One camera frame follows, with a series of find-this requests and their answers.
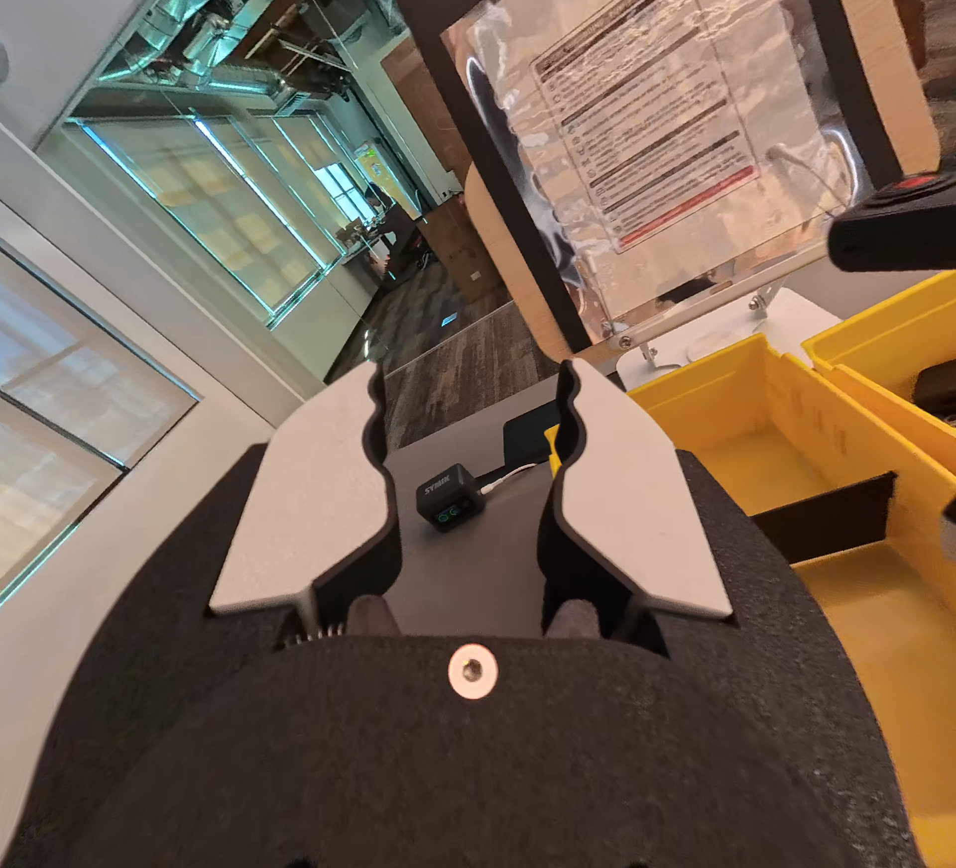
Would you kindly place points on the black power adapter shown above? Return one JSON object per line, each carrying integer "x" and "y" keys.
{"x": 444, "y": 495}

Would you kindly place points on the brown cardboard panel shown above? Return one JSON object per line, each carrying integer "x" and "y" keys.
{"x": 418, "y": 114}

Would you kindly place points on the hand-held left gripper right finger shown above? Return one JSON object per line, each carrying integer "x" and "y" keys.
{"x": 635, "y": 517}

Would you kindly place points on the black bin divider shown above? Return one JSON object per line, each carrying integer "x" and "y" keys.
{"x": 821, "y": 517}
{"x": 937, "y": 394}

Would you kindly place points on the large window with blinds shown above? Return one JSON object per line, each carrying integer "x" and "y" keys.
{"x": 60, "y": 398}

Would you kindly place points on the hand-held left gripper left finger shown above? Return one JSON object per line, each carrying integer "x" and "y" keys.
{"x": 314, "y": 509}

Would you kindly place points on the tall window with blinds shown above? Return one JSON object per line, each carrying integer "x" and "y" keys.
{"x": 224, "y": 211}

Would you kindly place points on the black office chair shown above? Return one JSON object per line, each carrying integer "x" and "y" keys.
{"x": 399, "y": 233}

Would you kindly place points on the cardboard box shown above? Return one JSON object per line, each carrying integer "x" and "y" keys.
{"x": 459, "y": 248}

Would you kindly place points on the taped instruction sheet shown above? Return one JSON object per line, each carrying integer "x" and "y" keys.
{"x": 642, "y": 99}

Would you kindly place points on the yellow plastic bin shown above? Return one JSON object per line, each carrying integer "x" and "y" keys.
{"x": 881, "y": 315}
{"x": 859, "y": 629}

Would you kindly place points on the instruction sheet on stand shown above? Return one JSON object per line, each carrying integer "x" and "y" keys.
{"x": 848, "y": 62}

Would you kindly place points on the silver ceiling ductwork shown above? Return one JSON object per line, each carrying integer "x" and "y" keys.
{"x": 187, "y": 24}

